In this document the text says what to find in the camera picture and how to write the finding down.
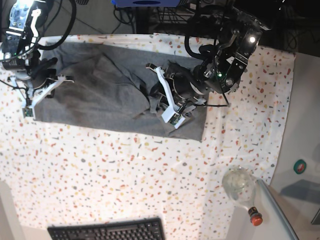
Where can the black keyboard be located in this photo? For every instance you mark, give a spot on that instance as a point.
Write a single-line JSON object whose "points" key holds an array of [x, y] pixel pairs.
{"points": [[144, 229]]}

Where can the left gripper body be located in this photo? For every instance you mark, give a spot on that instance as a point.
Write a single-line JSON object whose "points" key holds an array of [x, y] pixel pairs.
{"points": [[177, 92]]}

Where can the grey t-shirt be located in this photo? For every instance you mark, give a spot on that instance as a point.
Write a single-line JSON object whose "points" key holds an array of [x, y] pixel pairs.
{"points": [[111, 90]]}

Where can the terrazzo pattern tablecloth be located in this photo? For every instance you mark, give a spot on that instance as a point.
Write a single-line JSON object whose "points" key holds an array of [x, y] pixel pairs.
{"points": [[58, 174]]}

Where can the green tape roll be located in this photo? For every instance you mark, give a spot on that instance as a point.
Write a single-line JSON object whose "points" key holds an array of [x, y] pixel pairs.
{"points": [[300, 167]]}

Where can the clear bottle red cap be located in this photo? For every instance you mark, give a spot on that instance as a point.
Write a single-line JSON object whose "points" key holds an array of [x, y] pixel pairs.
{"points": [[240, 187]]}

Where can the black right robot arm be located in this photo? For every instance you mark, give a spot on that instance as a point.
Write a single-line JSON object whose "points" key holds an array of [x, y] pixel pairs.
{"points": [[22, 35]]}

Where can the wire rack shelf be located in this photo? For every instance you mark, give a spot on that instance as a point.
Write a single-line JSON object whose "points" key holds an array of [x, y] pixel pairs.
{"points": [[172, 15]]}

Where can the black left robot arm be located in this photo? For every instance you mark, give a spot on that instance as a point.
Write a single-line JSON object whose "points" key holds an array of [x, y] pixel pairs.
{"points": [[224, 61]]}

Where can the blue box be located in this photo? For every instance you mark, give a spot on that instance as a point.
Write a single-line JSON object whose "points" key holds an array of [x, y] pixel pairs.
{"points": [[149, 3]]}

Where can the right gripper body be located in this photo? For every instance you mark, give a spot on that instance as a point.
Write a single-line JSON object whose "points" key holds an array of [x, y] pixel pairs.
{"points": [[35, 76]]}

